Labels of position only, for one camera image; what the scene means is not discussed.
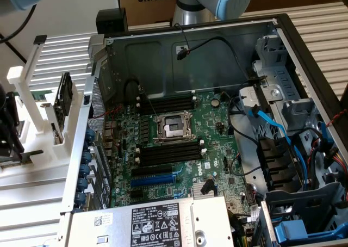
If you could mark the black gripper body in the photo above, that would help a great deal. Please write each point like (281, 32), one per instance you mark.
(2, 100)

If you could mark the white plastic parts rack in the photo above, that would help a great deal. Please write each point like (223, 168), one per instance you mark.
(43, 165)

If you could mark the black hard disk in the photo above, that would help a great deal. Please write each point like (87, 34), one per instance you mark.
(63, 94)

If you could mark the blue slot retention clip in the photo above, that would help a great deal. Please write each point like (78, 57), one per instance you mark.
(91, 136)
(82, 184)
(84, 169)
(87, 156)
(80, 198)

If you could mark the small black rack clip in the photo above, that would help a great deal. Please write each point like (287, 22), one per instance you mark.
(40, 39)

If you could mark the silver power supply with label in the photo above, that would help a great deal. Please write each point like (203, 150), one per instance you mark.
(114, 230)

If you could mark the short black expansion slot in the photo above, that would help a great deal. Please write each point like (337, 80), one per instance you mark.
(136, 194)

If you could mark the black box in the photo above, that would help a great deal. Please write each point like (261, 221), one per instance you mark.
(108, 17)

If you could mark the long black expansion slot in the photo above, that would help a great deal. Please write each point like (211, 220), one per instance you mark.
(152, 170)

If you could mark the blue expansion slot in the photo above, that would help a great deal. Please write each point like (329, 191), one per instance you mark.
(152, 180)

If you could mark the thin metal locking lever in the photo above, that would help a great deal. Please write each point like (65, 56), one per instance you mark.
(149, 102)

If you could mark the printed cardboard box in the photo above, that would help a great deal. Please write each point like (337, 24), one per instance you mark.
(152, 10)

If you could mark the silver chipset heatsink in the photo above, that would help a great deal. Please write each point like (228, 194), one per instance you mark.
(196, 190)

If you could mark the black angled plug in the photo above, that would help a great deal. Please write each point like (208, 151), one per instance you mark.
(208, 185)

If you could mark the green Dell motherboard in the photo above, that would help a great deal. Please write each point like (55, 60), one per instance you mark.
(212, 138)

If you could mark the round coin battery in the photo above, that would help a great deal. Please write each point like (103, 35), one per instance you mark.
(215, 102)

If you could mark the open grey PC case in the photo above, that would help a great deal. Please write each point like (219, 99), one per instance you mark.
(217, 67)

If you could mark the silver metal disk bay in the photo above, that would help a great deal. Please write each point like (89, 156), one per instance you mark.
(277, 75)

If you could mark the blue plastic drive tray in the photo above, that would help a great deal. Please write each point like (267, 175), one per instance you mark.
(291, 229)

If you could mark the grey metal drive cage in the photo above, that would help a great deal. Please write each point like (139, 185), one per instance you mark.
(299, 203)

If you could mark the graphics card with silver bracket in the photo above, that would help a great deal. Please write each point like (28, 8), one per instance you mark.
(55, 135)

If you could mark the CPU socket with metal frame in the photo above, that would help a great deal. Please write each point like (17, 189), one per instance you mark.
(174, 127)

